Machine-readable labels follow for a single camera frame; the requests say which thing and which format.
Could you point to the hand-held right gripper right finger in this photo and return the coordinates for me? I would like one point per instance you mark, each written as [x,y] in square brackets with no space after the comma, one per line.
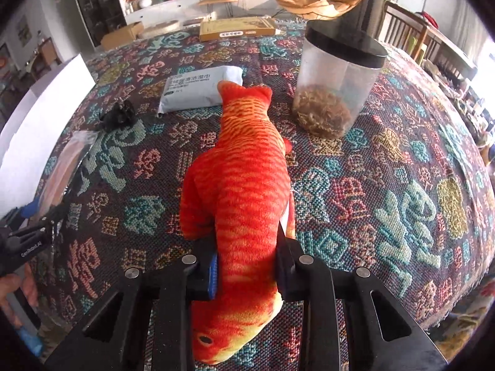
[284,274]

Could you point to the wooden chair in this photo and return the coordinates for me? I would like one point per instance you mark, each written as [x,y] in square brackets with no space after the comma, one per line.
[404,31]

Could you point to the clear plastic packet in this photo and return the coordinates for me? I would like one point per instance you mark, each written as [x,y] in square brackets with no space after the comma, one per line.
[64,170]

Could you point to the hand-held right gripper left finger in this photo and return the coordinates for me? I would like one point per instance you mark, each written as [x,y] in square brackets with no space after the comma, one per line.
[212,278]

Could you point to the orange striped fish plush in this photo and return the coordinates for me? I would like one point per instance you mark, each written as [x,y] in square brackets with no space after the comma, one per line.
[236,185]

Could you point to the small black hair accessory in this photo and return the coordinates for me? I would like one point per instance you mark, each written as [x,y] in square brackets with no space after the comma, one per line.
[118,116]

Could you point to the grey wet wipes packet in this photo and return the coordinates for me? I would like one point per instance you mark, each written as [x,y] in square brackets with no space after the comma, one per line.
[197,89]

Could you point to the clear plastic jar black lid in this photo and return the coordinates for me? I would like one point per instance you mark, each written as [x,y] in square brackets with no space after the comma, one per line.
[332,81]

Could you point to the cardboard box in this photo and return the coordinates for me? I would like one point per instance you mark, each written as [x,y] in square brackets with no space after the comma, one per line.
[122,36]

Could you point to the dark glass display cabinet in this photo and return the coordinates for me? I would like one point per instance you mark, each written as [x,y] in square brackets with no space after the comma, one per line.
[100,4]

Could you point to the yellow beanbag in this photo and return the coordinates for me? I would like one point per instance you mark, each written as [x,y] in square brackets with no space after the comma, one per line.
[321,2]

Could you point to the person's left hand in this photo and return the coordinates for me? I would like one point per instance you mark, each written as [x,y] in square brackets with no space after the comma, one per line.
[30,288]

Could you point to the wooden stool with metal legs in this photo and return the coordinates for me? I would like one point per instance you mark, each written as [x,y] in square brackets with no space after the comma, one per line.
[217,2]

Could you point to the flat yellow box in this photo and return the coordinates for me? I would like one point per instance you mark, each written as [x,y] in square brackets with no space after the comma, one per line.
[239,29]

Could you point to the white board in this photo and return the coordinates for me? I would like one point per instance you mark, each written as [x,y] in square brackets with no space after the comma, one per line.
[42,116]

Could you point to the round white vase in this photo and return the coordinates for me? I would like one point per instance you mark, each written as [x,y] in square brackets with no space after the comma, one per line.
[145,2]

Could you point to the red cloth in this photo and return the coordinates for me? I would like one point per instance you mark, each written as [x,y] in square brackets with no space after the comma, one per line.
[430,19]

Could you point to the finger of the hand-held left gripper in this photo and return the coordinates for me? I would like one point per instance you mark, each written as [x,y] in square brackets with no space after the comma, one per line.
[50,220]
[31,208]

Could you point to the white television cabinet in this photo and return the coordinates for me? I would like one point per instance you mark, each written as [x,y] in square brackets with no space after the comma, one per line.
[185,4]

